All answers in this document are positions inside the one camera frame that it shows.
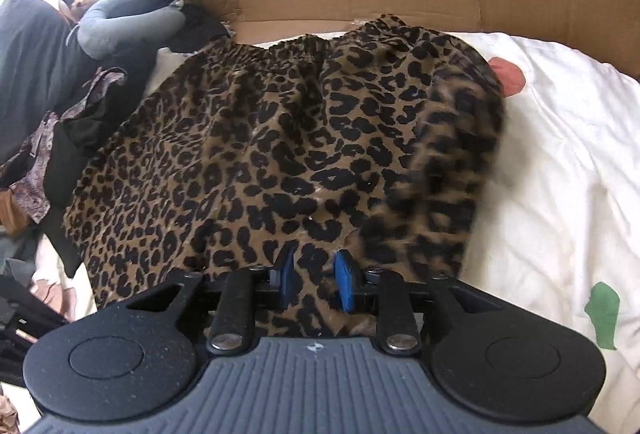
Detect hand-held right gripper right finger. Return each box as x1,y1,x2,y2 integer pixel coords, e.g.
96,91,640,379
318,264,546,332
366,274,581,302
334,249,503,356

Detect purple floral garment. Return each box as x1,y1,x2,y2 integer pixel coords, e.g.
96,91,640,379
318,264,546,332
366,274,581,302
0,66,128,225

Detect brown teddy bear plush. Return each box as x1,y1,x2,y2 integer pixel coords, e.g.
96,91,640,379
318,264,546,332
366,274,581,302
59,0,98,24

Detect grey neck pillow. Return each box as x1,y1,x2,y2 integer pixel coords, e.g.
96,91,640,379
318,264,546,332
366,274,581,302
77,0,186,59

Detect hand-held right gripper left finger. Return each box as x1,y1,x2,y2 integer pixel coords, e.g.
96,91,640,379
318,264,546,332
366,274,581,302
125,244,301,356

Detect cream printed bear blanket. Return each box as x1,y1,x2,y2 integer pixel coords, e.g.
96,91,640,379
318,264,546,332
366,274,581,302
30,31,640,430

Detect black garment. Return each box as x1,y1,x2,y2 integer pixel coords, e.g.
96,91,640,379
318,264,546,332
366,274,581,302
42,44,156,277
167,2,233,54

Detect leopard print pants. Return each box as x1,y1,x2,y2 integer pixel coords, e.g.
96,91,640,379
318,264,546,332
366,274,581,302
62,14,506,340

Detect dark grey pillow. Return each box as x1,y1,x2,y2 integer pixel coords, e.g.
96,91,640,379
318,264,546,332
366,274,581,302
0,0,101,165

